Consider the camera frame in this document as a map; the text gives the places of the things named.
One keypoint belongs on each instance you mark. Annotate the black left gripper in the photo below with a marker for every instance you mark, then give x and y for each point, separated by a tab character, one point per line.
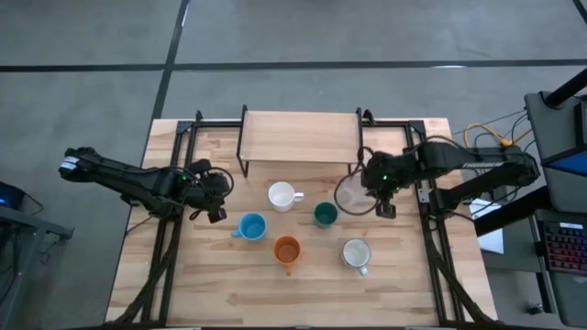
206	188

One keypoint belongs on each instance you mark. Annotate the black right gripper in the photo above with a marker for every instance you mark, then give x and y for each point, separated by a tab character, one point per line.
383	176

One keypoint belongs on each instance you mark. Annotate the clear glass cup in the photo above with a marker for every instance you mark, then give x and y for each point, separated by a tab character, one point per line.
351	192

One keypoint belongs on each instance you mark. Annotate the green cup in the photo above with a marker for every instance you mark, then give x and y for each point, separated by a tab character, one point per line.
325	214

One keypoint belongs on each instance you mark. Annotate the blue patterned white mug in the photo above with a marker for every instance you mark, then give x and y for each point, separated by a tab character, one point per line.
356	253

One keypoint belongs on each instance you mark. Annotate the orange mug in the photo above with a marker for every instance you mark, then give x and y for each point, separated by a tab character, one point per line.
287	252

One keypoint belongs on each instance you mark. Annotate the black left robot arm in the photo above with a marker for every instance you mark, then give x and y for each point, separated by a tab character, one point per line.
133	181

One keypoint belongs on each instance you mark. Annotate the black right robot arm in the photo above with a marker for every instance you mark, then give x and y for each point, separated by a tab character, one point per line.
458	160

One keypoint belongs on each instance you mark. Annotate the wooden shelf with black legs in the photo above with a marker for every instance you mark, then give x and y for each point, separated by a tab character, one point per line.
298	137

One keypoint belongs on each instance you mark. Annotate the white paper sheet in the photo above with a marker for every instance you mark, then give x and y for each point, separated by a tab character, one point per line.
493	240

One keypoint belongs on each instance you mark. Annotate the black diagonal beam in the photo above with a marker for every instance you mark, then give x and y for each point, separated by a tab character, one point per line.
509	213

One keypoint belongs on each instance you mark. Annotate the grey equipment cart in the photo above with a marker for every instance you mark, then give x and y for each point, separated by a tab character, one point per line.
546	128

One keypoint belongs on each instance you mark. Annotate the grey metal stand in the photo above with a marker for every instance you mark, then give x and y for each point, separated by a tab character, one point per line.
27	220

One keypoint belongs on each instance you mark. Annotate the black device with blue light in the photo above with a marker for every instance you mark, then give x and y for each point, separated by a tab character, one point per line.
11	197

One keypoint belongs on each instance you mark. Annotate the backlit keyboard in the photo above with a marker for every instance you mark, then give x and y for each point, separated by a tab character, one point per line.
566	247

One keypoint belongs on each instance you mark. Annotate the black caster wheel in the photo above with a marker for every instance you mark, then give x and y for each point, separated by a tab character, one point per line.
535	309

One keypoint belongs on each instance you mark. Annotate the black pole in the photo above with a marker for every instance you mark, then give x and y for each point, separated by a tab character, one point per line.
568	87

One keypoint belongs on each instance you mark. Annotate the grey desk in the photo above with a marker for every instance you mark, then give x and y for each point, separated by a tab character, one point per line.
568	298

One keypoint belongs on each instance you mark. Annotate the grey metal bracket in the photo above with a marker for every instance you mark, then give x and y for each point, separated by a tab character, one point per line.
424	196

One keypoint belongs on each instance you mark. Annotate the black metal table frame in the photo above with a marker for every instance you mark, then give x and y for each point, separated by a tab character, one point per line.
215	123

